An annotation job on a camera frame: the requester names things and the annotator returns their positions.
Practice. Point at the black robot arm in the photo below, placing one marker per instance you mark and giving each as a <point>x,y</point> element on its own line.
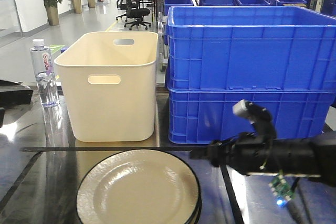
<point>312,157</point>

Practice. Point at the potted plant gold pot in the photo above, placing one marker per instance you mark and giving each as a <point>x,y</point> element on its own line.
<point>51,7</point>

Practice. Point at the large blue crate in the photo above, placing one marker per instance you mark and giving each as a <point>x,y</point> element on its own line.
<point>200,116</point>
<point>270,48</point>

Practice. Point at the shimmering plate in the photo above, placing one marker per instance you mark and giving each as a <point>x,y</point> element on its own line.
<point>194,218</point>
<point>138,186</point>

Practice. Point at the large blue crate lower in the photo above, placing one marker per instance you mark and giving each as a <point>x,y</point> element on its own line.
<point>200,116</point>

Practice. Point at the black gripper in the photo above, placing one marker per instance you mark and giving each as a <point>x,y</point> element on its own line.
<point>236,152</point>

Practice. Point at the cream plastic bin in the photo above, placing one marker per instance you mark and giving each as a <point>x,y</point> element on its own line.
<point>108,79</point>

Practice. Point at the black office chair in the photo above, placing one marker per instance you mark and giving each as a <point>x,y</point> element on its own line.
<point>134,14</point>

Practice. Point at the green circuit board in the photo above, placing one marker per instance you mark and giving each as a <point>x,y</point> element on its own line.
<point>281,190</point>

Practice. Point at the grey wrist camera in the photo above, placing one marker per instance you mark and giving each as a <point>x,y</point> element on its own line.
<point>241,110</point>

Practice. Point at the clear water bottle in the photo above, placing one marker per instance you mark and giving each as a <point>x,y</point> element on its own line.
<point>44,73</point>

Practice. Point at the large blue crate upper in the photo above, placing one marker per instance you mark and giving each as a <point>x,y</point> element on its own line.
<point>270,48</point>

